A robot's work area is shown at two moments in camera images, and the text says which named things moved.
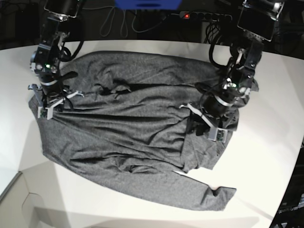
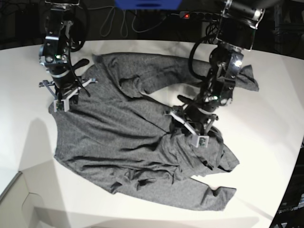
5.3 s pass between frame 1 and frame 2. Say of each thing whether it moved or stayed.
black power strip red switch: stayed
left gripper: moved
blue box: stayed
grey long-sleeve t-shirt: moved
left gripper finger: moved
